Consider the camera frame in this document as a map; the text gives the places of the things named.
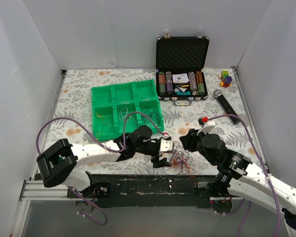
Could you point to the green compartment tray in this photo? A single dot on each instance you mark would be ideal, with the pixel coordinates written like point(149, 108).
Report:
point(129, 104)

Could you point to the colourful toy block train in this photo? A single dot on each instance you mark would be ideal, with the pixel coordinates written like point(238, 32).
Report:
point(225, 78)

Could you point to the black handheld microphone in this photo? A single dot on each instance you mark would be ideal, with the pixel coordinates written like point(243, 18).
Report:
point(225, 105)

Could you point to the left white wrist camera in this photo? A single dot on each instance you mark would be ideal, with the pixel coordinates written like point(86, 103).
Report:
point(166, 144)

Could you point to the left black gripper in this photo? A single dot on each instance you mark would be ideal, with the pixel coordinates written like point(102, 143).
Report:
point(156, 153)

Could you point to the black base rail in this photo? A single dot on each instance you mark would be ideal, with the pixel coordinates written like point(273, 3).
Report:
point(110, 190)

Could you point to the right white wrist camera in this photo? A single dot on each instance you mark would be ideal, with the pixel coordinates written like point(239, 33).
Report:
point(206, 125)

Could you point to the black poker chip case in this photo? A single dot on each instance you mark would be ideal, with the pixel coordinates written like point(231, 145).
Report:
point(179, 68)

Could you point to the floral table mat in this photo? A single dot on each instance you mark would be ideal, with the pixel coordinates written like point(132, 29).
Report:
point(73, 113)

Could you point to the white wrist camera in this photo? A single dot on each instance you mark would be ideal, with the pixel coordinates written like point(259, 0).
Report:
point(166, 144)
point(206, 125)

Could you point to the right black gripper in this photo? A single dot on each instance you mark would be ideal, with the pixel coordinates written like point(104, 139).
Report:
point(189, 142)

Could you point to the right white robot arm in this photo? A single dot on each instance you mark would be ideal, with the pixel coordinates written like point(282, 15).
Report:
point(239, 176)

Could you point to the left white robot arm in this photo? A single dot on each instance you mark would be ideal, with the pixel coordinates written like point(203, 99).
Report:
point(59, 164)

